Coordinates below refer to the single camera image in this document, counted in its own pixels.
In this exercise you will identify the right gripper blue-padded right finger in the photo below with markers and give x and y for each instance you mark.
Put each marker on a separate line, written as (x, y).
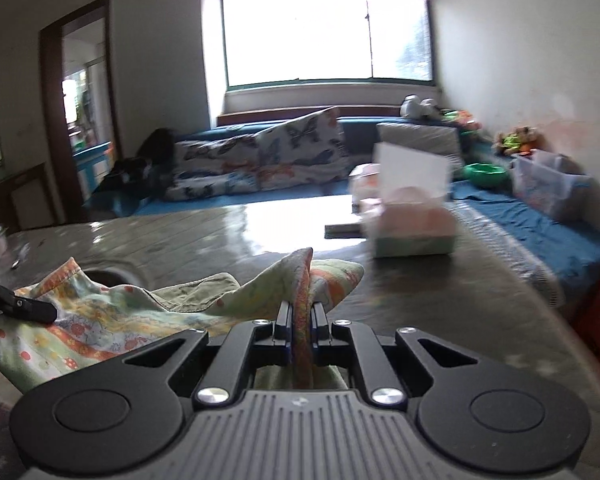
(355, 347)

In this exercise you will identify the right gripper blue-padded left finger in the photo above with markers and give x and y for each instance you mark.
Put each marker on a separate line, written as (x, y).
(236, 357)

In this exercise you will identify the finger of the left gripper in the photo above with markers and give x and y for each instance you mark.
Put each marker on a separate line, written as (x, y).
(26, 309)

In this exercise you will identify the floral patterned baby garment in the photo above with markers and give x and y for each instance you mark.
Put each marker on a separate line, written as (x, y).
(97, 322)

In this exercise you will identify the grey flat book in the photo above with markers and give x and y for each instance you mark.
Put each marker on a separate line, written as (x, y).
(343, 230)

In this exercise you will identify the black round induction cooker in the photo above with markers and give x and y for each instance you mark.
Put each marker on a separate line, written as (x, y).
(112, 276)

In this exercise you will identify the open tissue box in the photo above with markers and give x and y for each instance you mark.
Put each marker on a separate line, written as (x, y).
(407, 216)

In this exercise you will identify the blue small cabinet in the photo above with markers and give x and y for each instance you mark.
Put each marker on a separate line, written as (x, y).
(92, 165)

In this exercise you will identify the butterfly pillow small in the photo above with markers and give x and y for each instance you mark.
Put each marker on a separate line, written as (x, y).
(205, 169)

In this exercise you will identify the black bag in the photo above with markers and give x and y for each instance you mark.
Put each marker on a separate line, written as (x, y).
(134, 182)

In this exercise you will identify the butterfly pillow large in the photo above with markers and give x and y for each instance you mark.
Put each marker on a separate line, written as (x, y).
(306, 150)

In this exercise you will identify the green plastic bowl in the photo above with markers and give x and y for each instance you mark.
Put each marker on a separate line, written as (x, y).
(484, 175)

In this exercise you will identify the grey cushion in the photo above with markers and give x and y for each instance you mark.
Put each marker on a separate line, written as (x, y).
(437, 140)

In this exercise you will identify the blue bench cover cloth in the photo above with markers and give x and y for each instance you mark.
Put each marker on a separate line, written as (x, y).
(560, 260)

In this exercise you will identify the white plush toy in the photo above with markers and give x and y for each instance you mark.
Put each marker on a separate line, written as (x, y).
(413, 107)

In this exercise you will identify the clear plastic storage box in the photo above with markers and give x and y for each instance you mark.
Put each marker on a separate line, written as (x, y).
(552, 184)

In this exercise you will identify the colourful plush toys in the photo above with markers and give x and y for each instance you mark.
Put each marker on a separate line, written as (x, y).
(520, 141)

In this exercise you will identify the green framed window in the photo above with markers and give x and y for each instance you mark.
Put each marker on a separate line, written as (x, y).
(299, 41)

